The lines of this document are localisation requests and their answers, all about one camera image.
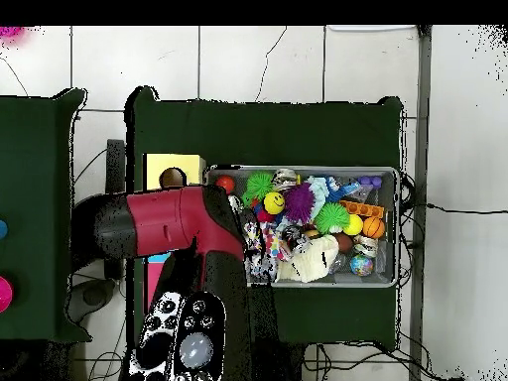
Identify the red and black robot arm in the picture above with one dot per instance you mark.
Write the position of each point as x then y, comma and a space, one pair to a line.
166, 222

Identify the wooden box with three holes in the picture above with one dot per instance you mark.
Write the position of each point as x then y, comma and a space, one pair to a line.
190, 164

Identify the silver mesh bin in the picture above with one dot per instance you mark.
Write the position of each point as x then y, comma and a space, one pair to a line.
391, 254

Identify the yellow smiley ball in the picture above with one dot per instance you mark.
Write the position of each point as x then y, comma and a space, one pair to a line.
274, 203

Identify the white cloth with coloured dots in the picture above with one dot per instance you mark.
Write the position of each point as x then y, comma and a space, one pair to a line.
268, 242

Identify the red ball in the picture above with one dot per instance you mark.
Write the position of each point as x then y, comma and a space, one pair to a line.
225, 183

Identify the purple spiky rubber toy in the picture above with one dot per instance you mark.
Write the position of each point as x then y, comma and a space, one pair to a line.
299, 202

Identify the dark green table cloth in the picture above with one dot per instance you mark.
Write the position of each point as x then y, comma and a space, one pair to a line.
258, 131
31, 158

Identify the orange basketball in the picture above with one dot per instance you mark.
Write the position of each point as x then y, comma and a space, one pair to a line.
373, 227

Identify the blue round object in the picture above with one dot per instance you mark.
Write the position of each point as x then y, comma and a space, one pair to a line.
2, 229

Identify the pink round object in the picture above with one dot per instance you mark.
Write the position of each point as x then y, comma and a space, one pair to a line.
4, 293

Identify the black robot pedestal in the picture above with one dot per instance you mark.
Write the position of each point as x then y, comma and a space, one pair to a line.
278, 363

